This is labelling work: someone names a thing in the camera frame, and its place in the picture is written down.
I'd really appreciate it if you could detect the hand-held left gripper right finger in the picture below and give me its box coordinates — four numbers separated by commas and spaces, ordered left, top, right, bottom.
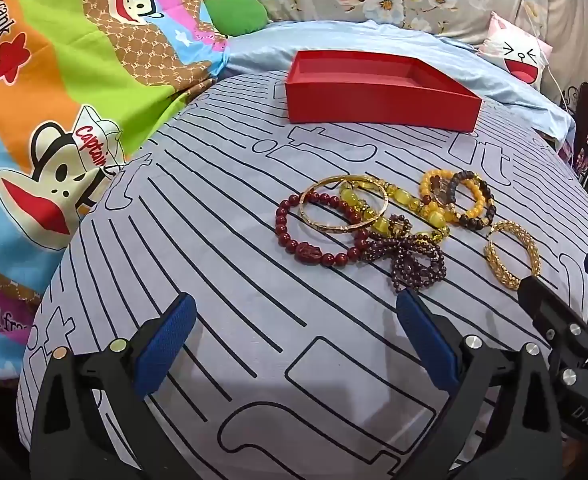
396, 287, 564, 480

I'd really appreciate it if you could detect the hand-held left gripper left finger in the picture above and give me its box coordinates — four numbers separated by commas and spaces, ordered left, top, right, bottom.
29, 292, 197, 480

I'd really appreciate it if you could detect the long purple bead bracelet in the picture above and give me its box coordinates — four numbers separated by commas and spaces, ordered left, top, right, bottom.
356, 215, 447, 293

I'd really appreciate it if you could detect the gold chain bracelet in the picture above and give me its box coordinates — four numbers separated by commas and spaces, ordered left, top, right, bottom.
484, 220, 542, 292

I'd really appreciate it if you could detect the dark brown bead bracelet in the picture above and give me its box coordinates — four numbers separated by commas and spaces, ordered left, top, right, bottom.
444, 171, 495, 231

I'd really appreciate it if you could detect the yellow-green bead bracelet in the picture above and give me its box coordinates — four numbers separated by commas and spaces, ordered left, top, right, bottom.
339, 180, 449, 246

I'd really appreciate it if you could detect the yellow bead bracelet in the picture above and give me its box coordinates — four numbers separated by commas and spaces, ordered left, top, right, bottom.
420, 169, 489, 226

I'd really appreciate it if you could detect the dark red bead bracelet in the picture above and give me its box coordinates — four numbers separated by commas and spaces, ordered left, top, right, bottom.
275, 192, 369, 268

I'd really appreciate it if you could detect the smooth gold bangle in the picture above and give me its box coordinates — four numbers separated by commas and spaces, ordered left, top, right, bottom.
301, 175, 391, 235

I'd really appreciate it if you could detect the red cardboard box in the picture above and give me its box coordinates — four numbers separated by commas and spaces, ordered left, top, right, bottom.
285, 50, 483, 133

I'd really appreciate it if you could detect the grey striped bed sheet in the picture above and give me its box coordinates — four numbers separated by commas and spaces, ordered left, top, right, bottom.
16, 72, 588, 480

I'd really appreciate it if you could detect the light blue pillow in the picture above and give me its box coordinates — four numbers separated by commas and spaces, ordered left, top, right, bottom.
224, 20, 574, 138

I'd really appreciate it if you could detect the laughing cat face pillow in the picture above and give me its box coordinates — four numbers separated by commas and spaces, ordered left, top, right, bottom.
478, 11, 553, 88

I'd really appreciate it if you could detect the beige cloth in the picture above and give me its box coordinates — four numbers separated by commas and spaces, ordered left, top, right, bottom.
544, 0, 588, 106

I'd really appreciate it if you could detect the colourful cartoon blanket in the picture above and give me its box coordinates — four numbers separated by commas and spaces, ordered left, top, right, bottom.
0, 0, 229, 381

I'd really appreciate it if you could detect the green pillow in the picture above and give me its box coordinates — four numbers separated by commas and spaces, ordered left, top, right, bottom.
204, 0, 267, 38

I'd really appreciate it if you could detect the black metal bed frame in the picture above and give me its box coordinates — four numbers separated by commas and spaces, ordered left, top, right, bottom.
561, 82, 588, 171

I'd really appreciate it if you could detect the white cable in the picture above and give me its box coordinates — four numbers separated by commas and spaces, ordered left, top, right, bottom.
518, 0, 574, 116

